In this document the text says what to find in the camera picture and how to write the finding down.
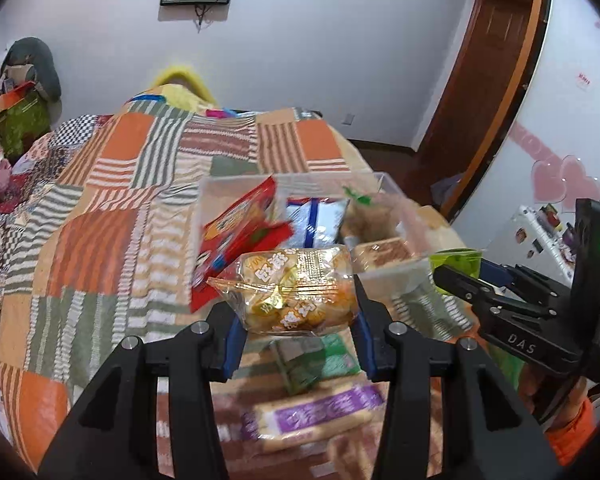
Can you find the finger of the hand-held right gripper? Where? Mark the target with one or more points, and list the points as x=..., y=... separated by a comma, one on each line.
x=495, y=272
x=460, y=282

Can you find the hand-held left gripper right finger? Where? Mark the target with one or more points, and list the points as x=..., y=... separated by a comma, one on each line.
x=365, y=345

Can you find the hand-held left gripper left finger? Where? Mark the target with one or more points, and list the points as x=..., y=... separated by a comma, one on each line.
x=232, y=345

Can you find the green jelly cup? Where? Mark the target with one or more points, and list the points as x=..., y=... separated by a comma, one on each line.
x=455, y=259

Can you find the cream biscuit packet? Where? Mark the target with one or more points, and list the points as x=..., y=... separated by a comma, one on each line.
x=385, y=255

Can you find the clear bag of yellow pastries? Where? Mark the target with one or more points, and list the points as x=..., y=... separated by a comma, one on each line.
x=290, y=285

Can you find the clear plastic container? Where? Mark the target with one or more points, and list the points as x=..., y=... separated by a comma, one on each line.
x=405, y=200

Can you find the clear bag of cookies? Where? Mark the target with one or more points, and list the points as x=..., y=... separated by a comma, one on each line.
x=370, y=220

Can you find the red snack packet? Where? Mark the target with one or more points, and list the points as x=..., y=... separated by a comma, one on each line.
x=235, y=230

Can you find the blue white chip bag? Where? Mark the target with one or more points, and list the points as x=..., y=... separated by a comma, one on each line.
x=315, y=220

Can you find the person's right forearm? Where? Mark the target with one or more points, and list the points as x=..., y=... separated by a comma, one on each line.
x=575, y=440

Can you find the person's right hand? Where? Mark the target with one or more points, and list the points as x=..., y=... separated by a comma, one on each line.
x=532, y=385

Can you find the green snack packet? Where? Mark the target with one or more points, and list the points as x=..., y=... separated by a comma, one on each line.
x=330, y=360

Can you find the white cabinet with stickers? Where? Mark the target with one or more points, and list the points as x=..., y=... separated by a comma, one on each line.
x=530, y=240

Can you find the purple label cracker packet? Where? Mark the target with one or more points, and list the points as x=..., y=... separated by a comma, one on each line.
x=320, y=410

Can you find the dark cloth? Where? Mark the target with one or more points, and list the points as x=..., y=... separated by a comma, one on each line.
x=445, y=192

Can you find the patchwork blanket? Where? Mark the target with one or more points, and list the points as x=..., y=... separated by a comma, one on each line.
x=130, y=210

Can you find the yellow cushion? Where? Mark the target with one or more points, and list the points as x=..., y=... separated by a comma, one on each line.
x=185, y=77

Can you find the green bag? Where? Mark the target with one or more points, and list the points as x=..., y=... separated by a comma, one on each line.
x=25, y=125

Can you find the grey cushion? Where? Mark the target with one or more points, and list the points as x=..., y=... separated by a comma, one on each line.
x=40, y=65

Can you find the pile of clutter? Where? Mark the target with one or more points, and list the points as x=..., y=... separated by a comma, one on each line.
x=0, y=90

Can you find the pink heart wall sticker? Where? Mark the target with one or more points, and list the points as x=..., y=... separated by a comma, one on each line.
x=560, y=175

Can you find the wall socket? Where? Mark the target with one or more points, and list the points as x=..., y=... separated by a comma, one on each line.
x=348, y=119

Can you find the red white wall sign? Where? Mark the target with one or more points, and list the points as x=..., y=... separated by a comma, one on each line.
x=583, y=80

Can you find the brown door frame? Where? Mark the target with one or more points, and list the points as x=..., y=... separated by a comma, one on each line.
x=500, y=60

